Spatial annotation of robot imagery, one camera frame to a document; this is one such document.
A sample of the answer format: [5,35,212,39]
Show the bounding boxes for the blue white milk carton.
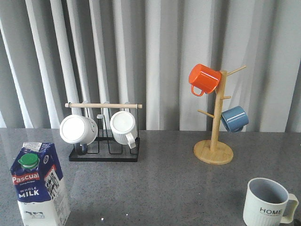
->
[10,142,71,226]

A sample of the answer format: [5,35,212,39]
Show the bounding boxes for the pale green HOME mug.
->
[243,178,299,226]

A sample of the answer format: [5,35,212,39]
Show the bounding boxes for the ribbed white mug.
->
[110,111,138,149]

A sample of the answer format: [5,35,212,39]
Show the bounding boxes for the black metal mug rack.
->
[65,102,143,162]

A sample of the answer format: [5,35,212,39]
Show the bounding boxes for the orange enamel mug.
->
[189,64,222,97]

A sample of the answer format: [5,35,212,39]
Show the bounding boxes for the wooden mug tree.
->
[193,65,246,165]

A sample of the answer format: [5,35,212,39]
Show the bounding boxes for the blue enamel mug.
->
[221,106,249,133]

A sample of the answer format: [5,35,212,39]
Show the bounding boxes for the grey white curtain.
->
[0,0,301,132]

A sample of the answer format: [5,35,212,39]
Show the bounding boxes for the smooth white mug dark handle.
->
[60,115,98,155]

